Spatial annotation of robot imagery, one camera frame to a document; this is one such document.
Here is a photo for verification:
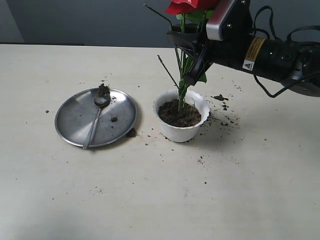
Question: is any soil clump by plate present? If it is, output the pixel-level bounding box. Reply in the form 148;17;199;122
126;128;137;138

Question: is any white flower pot with soil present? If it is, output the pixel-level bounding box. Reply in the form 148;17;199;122
153;90;210;143

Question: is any steel spoon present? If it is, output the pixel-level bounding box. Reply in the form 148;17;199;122
82;83;111;150

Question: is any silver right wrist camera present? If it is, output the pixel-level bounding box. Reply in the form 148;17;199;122
206;0;237;41

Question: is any round steel plate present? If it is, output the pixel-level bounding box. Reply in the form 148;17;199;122
55;87;138;148

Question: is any artificial red flower plant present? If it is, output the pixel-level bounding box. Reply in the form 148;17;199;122
144;0;219;121

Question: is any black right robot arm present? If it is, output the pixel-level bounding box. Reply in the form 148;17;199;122
167;0;320;97

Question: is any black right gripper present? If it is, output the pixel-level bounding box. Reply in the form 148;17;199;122
167;0;253;86

